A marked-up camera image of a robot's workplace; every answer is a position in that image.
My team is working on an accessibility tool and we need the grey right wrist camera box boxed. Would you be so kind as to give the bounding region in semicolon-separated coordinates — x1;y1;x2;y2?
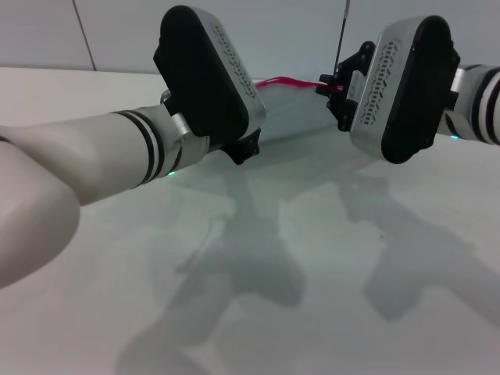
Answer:
348;15;462;165

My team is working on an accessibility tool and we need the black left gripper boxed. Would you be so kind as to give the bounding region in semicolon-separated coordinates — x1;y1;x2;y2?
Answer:
217;127;263;166

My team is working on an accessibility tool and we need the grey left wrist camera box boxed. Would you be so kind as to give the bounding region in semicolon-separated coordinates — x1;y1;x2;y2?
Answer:
152;4;268;138

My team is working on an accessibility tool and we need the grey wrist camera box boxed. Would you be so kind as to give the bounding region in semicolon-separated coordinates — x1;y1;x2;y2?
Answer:
348;15;462;165
152;4;268;138

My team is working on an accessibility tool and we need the clear document bag red zipper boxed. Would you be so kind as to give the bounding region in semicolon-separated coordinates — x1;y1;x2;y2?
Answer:
252;75;345;146

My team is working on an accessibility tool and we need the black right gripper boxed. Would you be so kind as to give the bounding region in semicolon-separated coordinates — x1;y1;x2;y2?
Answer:
314;41;377;133

